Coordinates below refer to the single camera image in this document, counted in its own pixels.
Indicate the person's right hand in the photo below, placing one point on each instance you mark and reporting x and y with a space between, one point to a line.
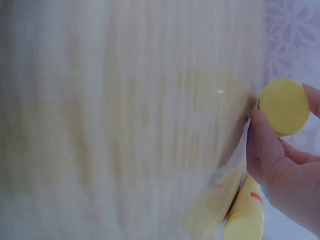
292 185

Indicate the person's right thumb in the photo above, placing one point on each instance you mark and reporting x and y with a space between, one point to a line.
313 98

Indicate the person's right fingers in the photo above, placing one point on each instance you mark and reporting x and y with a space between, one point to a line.
265 150

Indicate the yellow round-capped tube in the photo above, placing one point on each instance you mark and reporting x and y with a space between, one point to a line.
283 106

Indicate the yellow tube with red stripe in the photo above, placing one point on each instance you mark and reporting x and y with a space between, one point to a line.
246 212

